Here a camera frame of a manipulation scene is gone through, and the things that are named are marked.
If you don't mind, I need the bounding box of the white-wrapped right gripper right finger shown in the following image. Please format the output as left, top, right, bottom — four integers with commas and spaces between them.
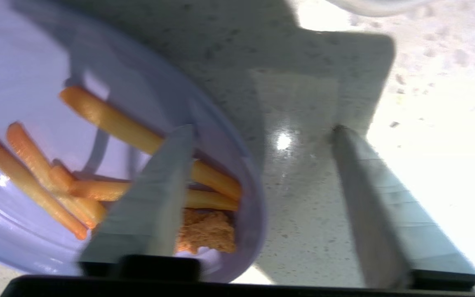
332, 125, 475, 289

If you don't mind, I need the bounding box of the short yellow french fry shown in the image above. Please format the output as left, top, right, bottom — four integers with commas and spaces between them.
49, 163, 78, 192

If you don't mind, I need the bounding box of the fried chicken piece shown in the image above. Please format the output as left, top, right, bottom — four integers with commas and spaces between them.
175, 208, 238, 255

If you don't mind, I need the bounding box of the purple plate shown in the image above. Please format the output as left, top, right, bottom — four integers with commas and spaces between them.
0, 0, 268, 283

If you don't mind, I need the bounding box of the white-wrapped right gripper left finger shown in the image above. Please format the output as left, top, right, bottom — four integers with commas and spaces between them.
79, 125, 194, 265

